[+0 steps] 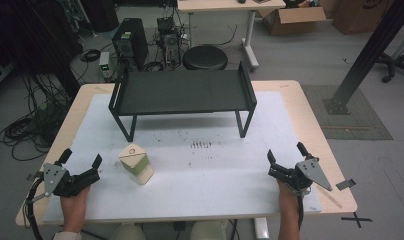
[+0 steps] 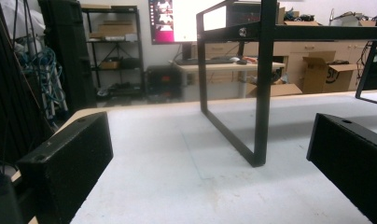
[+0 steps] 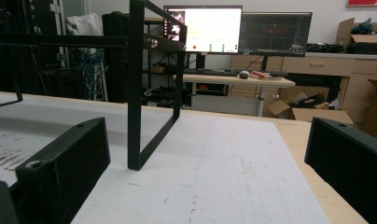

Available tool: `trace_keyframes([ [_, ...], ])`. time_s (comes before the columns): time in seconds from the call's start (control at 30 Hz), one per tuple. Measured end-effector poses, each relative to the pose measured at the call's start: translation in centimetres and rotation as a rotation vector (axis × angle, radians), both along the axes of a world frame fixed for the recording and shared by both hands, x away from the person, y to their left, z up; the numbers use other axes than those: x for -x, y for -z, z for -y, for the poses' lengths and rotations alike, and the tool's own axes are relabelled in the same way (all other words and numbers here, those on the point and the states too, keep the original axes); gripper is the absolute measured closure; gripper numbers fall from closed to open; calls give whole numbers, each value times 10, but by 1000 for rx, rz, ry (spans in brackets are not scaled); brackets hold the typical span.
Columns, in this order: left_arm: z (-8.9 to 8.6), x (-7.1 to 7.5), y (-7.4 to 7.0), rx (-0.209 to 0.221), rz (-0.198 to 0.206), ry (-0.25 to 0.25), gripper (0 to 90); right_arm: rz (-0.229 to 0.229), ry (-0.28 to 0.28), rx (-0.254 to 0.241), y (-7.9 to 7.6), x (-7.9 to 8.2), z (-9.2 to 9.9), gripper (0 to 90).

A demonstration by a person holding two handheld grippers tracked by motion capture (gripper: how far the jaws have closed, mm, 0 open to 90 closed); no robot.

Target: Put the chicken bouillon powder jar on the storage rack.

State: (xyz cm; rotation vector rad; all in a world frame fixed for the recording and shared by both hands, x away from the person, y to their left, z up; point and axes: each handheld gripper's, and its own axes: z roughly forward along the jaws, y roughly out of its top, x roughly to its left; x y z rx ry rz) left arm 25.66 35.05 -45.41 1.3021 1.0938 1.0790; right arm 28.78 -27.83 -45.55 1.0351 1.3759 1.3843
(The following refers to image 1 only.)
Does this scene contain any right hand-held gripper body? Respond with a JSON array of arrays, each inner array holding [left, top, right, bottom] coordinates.
[[268, 158, 334, 192]]

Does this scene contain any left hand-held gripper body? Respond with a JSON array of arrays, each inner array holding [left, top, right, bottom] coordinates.
[[42, 162, 101, 198]]

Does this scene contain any person's right hand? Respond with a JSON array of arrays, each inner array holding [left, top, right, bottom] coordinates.
[[277, 179, 301, 217]]

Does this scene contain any person's left hand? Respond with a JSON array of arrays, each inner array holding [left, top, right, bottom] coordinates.
[[59, 186, 91, 233]]

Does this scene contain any grey metal clip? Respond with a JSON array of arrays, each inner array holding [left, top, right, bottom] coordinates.
[[335, 178, 357, 192]]

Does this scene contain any white table leg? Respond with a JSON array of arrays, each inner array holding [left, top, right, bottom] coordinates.
[[253, 217, 271, 240]]

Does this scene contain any grey floor mat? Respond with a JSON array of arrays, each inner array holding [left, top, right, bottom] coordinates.
[[301, 84, 394, 141]]

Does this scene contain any white table mat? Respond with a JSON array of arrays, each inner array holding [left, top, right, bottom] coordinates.
[[42, 91, 323, 224]]

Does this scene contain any person's left leg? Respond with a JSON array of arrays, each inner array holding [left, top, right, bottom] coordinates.
[[109, 223, 148, 240]]

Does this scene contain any person's leg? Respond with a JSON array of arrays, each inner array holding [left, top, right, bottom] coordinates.
[[109, 223, 148, 240], [189, 219, 230, 240]]

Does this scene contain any white power supply unit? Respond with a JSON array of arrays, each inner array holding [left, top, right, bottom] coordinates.
[[98, 51, 116, 82]]

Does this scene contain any person's right leg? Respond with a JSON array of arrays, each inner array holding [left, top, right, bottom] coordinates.
[[189, 219, 230, 240]]

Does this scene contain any black metal shelf rack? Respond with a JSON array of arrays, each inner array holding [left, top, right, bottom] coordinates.
[[108, 60, 258, 143]]

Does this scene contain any black metal stand beam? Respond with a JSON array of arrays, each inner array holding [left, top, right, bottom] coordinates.
[[322, 0, 404, 116]]

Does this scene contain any black round stool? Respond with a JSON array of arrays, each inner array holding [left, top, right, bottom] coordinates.
[[182, 44, 229, 71]]

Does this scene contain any black office chair base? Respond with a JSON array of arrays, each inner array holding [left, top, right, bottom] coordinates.
[[375, 51, 404, 84]]

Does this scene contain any black computer tower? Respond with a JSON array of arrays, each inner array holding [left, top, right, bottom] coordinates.
[[111, 17, 150, 71]]

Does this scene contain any open cardboard box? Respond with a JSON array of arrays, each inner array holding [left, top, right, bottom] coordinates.
[[257, 5, 327, 37]]

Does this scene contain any open computer case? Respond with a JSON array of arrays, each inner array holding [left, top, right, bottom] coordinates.
[[156, 16, 183, 70]]

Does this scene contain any closed cardboard box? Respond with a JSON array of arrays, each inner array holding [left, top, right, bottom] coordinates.
[[332, 0, 395, 36]]

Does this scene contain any white desk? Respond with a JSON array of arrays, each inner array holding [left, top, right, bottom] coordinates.
[[176, 0, 287, 72]]

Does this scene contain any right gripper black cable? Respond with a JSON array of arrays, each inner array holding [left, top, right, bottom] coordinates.
[[295, 194, 306, 232]]

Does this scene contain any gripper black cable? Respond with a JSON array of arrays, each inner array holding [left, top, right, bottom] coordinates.
[[295, 194, 306, 232], [24, 177, 46, 240]]

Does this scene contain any bundle of black cables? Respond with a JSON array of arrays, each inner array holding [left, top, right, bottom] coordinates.
[[0, 73, 74, 162]]

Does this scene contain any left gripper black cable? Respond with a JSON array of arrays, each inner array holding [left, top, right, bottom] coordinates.
[[24, 177, 46, 240]]

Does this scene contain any coiled black cable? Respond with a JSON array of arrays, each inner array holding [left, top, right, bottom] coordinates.
[[79, 48, 102, 63]]

